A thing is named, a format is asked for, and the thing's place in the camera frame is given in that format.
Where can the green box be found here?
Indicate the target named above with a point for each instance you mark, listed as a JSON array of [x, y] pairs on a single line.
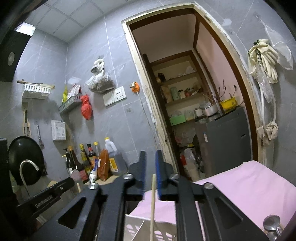
[[177, 120]]

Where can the orange seasoning packet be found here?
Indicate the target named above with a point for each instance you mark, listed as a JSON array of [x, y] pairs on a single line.
[[103, 165]]

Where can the white plastic utensil holder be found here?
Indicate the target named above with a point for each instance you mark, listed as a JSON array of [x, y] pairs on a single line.
[[138, 228]]

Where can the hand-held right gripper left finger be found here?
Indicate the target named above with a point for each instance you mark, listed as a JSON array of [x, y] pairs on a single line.
[[143, 169]]

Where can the red label soy bottle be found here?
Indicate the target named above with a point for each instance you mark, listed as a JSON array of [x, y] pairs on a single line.
[[91, 153]]

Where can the wooden knife rack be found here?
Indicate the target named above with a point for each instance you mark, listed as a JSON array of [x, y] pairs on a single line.
[[26, 120]]

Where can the black wok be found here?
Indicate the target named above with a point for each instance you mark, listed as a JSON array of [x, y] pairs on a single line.
[[23, 150]]

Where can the cream rubber gloves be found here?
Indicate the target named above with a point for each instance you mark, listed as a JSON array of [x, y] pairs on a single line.
[[268, 62]]

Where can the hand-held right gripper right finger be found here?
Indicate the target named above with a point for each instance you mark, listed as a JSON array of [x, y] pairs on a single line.
[[158, 171]]

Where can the yellow cap sauce bottle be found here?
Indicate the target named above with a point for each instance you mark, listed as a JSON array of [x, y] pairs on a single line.
[[85, 160]]

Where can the white wall box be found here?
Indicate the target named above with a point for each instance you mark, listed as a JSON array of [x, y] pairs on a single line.
[[58, 131]]

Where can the wooden shelf unit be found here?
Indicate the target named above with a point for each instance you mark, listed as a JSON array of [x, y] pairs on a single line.
[[180, 76]]

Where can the clear hanging plastic bag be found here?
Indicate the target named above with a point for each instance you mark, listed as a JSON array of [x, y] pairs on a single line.
[[99, 81]]

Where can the grey wall shelf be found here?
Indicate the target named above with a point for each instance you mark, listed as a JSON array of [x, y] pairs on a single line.
[[69, 105]]

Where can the white tube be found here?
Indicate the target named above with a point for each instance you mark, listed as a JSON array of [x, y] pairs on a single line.
[[94, 172]]

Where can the white plastic jug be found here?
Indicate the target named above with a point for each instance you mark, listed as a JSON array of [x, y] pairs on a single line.
[[190, 164]]

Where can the steel spoon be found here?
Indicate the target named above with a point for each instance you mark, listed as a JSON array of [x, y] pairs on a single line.
[[271, 222]]

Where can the yellow snack packet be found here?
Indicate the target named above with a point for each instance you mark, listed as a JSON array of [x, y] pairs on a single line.
[[65, 96]]

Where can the red snack packet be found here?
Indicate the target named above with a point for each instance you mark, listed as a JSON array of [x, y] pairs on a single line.
[[74, 90]]

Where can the cream door frame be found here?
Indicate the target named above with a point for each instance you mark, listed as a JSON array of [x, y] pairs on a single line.
[[131, 46]]

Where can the knotted cream rag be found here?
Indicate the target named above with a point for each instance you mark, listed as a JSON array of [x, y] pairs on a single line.
[[269, 133]]

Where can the slim yellow cap bottle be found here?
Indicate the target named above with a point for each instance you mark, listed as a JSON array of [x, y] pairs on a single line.
[[96, 149]]

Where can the pink floral tablecloth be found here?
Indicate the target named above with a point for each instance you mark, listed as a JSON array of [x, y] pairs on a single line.
[[242, 185]]

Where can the black range hood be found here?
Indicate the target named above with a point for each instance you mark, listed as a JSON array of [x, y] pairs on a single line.
[[11, 58]]

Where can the white wall socket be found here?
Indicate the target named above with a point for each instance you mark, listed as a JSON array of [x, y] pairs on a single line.
[[119, 93]]

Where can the dark sauce bottle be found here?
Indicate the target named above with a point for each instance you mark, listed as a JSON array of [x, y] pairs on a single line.
[[77, 166]]

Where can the steel faucet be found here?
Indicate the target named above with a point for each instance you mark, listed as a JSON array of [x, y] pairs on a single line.
[[30, 161]]

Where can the yellow bowl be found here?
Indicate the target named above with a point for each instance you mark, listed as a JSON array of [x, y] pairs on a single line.
[[228, 104]]

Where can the white wall basket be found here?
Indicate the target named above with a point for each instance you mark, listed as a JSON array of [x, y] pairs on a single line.
[[35, 90]]

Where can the steel pot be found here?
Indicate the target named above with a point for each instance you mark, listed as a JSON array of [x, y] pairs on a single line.
[[210, 110]]

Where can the grey appliance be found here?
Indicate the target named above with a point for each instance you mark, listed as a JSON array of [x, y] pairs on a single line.
[[222, 143]]

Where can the hanging metal spatula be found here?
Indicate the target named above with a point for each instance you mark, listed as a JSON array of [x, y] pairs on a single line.
[[39, 136]]

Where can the dark pump bottle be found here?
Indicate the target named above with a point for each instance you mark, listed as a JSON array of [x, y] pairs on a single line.
[[68, 162]]

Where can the red plastic bag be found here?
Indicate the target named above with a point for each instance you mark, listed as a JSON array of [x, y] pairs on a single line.
[[86, 109]]

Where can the clear oil jug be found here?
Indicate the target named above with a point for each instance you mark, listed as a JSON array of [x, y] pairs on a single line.
[[115, 162]]

